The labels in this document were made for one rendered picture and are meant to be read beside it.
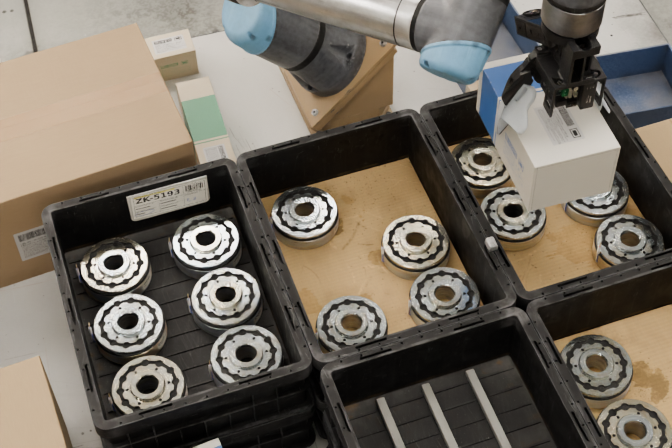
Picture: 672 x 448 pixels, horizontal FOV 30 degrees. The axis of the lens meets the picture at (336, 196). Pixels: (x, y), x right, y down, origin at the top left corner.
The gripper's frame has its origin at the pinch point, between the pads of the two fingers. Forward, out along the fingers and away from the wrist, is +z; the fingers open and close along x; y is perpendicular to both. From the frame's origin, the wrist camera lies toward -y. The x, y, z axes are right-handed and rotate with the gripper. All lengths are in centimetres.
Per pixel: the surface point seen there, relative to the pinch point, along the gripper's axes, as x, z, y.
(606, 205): 13.5, 25.3, -1.1
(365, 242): -23.4, 28.4, -7.4
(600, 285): 3.5, 18.2, 16.7
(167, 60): -44, 37, -64
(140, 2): -40, 112, -167
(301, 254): -33.4, 28.4, -8.1
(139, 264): -58, 26, -11
